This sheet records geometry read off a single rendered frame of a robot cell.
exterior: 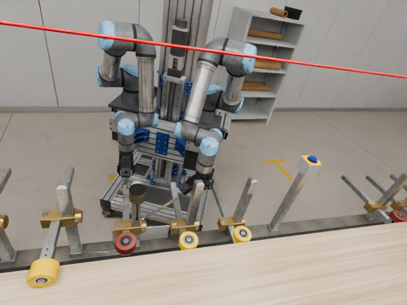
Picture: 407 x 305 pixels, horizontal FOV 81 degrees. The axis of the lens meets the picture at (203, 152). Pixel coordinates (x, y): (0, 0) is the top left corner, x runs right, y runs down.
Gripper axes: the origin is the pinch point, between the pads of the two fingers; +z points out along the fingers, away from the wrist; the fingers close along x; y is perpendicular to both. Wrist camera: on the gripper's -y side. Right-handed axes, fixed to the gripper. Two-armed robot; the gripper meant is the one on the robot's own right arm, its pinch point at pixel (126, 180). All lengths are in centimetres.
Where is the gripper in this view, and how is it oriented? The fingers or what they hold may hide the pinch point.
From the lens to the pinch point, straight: 138.2
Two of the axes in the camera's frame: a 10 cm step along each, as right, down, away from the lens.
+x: -9.5, 0.0, -3.1
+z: -1.9, 7.9, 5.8
